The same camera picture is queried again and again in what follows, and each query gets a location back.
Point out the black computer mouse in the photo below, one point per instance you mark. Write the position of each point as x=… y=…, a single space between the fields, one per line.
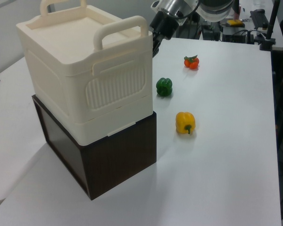
x=260 y=10

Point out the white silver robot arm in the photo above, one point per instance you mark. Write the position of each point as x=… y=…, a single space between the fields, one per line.
x=212 y=7

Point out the yellow bell pepper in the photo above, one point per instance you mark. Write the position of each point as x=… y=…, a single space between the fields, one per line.
x=185 y=122

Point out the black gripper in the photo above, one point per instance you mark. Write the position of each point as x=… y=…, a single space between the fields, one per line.
x=166 y=26

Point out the cream plastic storage cabinet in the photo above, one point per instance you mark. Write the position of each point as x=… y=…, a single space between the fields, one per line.
x=85 y=77

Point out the black keyboard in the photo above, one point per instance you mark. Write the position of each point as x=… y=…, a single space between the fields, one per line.
x=259 y=20

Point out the yellow sponge block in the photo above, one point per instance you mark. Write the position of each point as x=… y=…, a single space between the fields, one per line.
x=234 y=22

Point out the red tomato cluster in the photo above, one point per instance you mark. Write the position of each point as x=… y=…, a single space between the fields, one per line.
x=191 y=62

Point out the dark brown wooden box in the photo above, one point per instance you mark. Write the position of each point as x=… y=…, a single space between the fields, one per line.
x=118 y=160

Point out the black pole with clamp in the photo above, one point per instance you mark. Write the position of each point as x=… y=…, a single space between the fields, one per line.
x=271 y=26

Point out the green bell pepper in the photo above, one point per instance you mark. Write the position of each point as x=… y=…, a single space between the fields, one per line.
x=164 y=86

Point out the black electronics box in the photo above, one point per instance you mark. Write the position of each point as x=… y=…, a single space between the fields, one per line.
x=237 y=35

